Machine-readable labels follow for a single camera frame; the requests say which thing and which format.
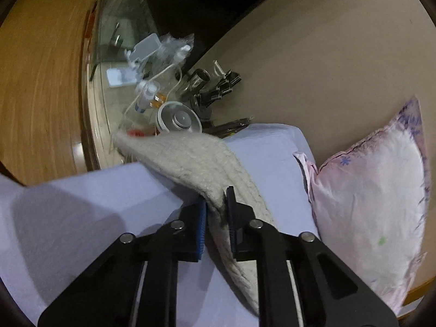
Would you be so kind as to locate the clear plastic bag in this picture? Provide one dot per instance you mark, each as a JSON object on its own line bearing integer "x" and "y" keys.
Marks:
{"x": 171, "y": 51}

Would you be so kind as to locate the glass top bedside table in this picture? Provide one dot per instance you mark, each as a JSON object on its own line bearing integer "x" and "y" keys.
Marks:
{"x": 114, "y": 27}

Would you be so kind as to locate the pink floral left pillow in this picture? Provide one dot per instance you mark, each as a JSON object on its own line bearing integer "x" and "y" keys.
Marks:
{"x": 370, "y": 204}

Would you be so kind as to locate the white card on table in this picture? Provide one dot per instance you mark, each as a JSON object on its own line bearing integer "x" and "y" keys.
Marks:
{"x": 119, "y": 77}

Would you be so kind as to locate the white plastic box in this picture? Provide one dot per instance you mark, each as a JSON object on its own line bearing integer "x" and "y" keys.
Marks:
{"x": 143, "y": 49}

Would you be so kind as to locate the black binder clips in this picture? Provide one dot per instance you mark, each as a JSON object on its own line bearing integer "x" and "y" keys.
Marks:
{"x": 222, "y": 85}

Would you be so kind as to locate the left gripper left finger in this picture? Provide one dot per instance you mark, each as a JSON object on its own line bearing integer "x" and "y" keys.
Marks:
{"x": 134, "y": 281}

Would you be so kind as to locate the black flashlight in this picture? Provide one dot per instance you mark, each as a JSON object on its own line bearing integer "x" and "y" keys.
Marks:
{"x": 196, "y": 81}

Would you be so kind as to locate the beige cable knit sweater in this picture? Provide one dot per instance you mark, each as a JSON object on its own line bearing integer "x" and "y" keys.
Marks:
{"x": 205, "y": 163}

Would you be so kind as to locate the white round lid jar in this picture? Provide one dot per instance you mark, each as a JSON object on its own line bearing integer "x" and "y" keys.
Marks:
{"x": 174, "y": 116}

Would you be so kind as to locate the lavender bed sheet mattress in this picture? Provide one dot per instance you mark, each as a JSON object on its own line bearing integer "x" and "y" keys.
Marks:
{"x": 51, "y": 232}

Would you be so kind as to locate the small white bottle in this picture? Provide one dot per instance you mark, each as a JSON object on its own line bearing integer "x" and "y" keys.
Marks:
{"x": 146, "y": 91}

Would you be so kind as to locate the wooden bed frame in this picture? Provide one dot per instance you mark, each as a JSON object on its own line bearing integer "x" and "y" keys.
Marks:
{"x": 413, "y": 299}

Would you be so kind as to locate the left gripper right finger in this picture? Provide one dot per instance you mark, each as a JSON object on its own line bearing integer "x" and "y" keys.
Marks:
{"x": 301, "y": 282}

